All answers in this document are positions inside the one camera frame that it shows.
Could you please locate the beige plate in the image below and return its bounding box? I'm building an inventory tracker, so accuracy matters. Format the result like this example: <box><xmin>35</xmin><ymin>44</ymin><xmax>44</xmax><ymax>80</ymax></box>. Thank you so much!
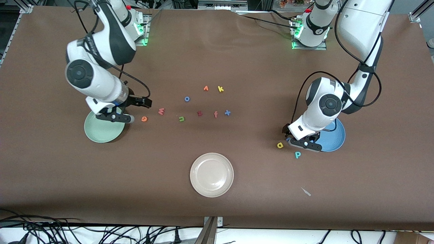
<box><xmin>190</xmin><ymin>152</ymin><xmax>234</xmax><ymax>198</ymax></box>

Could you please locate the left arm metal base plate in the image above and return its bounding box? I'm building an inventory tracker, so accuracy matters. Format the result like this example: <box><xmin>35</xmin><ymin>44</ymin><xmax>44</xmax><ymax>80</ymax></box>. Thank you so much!
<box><xmin>292</xmin><ymin>17</ymin><xmax>328</xmax><ymax>50</ymax></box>

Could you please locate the metal table bracket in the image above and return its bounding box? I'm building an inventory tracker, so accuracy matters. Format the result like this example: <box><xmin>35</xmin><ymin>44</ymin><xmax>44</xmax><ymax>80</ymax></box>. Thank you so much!
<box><xmin>194</xmin><ymin>216</ymin><xmax>223</xmax><ymax>244</ymax></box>

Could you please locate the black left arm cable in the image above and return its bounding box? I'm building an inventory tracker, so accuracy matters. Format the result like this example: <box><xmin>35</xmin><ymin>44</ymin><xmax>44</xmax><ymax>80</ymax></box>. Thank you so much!
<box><xmin>292</xmin><ymin>0</ymin><xmax>395</xmax><ymax>127</ymax></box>

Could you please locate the aluminium profile with bracket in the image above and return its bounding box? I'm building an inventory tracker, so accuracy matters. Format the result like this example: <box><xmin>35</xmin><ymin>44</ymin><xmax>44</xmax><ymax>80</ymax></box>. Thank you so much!
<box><xmin>409</xmin><ymin>0</ymin><xmax>434</xmax><ymax>23</ymax></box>

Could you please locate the cardboard box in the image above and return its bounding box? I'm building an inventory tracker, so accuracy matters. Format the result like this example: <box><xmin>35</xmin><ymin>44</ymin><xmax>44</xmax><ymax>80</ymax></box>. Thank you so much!
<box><xmin>395</xmin><ymin>231</ymin><xmax>434</xmax><ymax>244</ymax></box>

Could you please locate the blue plate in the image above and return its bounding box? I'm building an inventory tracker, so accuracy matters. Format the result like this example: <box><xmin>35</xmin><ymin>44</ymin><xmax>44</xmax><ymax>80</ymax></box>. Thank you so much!
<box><xmin>319</xmin><ymin>118</ymin><xmax>346</xmax><ymax>152</ymax></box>

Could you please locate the green plate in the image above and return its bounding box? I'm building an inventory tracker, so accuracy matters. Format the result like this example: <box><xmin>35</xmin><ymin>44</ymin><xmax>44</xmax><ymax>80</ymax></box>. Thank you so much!
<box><xmin>84</xmin><ymin>110</ymin><xmax>126</xmax><ymax>143</ymax></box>

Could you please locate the black base power cable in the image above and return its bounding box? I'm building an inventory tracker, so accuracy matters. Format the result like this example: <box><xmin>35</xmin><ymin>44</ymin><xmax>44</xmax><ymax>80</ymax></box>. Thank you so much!
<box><xmin>234</xmin><ymin>9</ymin><xmax>300</xmax><ymax>29</ymax></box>

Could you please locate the grey metal box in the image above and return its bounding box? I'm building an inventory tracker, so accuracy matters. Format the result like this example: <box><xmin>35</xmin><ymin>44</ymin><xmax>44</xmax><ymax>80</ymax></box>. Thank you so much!
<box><xmin>198</xmin><ymin>0</ymin><xmax>248</xmax><ymax>10</ymax></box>

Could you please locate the black cable tangle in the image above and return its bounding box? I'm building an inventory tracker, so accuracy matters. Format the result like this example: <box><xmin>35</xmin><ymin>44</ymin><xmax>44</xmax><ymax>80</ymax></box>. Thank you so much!
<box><xmin>0</xmin><ymin>208</ymin><xmax>204</xmax><ymax>244</ymax></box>

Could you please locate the long aluminium profile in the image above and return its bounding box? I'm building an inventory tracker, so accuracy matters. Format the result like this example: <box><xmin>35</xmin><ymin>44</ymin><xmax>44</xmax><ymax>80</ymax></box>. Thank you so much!
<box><xmin>0</xmin><ymin>0</ymin><xmax>34</xmax><ymax>66</ymax></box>

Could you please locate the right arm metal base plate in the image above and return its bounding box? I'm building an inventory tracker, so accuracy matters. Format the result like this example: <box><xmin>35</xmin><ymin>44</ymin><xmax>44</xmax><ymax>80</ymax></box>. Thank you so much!
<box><xmin>134</xmin><ymin>14</ymin><xmax>150</xmax><ymax>46</ymax></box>

